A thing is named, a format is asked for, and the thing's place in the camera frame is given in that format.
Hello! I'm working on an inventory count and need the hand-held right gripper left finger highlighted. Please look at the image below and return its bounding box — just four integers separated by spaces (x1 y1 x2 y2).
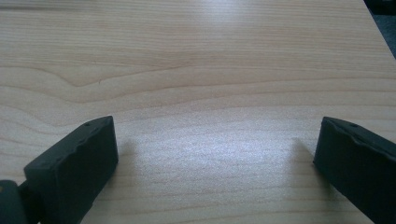
23 115 120 224

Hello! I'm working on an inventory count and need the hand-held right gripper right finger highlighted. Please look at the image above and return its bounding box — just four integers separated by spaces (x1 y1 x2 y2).
313 116 396 224

